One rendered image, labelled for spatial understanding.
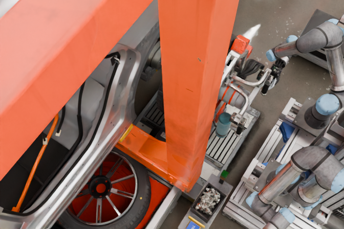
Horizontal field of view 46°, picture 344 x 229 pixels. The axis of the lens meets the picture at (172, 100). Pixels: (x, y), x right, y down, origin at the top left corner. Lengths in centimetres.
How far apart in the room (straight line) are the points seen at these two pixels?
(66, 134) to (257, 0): 237
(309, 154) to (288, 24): 231
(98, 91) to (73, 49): 188
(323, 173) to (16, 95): 156
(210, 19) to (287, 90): 274
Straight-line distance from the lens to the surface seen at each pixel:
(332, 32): 238
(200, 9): 98
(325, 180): 192
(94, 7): 57
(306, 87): 375
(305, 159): 192
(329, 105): 250
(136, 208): 272
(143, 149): 261
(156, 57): 265
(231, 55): 243
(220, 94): 257
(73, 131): 262
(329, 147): 221
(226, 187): 282
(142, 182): 276
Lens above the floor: 317
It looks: 65 degrees down
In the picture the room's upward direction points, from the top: 1 degrees counter-clockwise
